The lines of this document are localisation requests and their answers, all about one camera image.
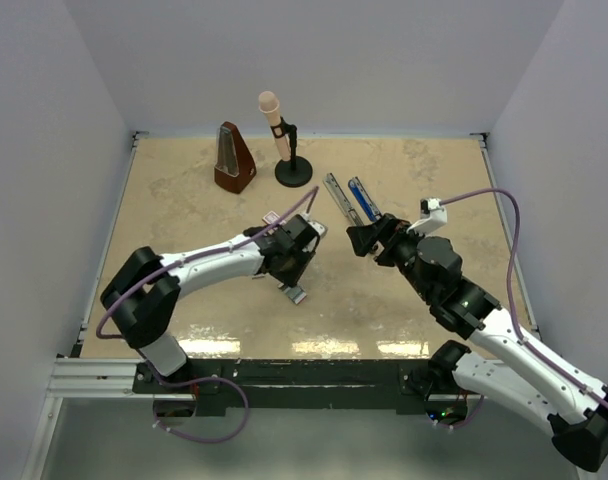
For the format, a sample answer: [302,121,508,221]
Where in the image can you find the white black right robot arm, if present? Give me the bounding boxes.
[346,214,608,472]

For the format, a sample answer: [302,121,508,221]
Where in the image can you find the black microphone stand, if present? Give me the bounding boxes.
[274,118,313,188]

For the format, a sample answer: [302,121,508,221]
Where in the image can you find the brown wooden metronome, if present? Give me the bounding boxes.
[214,122,257,194]

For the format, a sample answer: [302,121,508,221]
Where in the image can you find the beige microphone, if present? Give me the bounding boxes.
[258,91,291,161]

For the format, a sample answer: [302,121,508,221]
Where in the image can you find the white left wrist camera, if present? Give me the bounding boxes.
[301,213,328,239]

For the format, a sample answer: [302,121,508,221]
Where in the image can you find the silver and black stapler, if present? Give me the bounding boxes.
[324,173,364,226]

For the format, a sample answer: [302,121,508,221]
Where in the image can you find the staple box tray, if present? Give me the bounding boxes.
[278,283,307,305]

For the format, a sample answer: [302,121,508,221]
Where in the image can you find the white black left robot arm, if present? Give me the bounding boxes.
[100,213,327,392]

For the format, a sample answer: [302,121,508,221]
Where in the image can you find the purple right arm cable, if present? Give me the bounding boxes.
[433,187,608,431]

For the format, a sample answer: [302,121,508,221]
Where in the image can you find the blue and black stapler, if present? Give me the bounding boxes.
[348,176,382,222]

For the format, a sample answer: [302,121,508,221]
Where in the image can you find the aluminium frame rail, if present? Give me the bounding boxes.
[46,356,577,401]

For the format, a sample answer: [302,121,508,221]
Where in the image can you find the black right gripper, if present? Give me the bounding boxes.
[346,213,434,302]

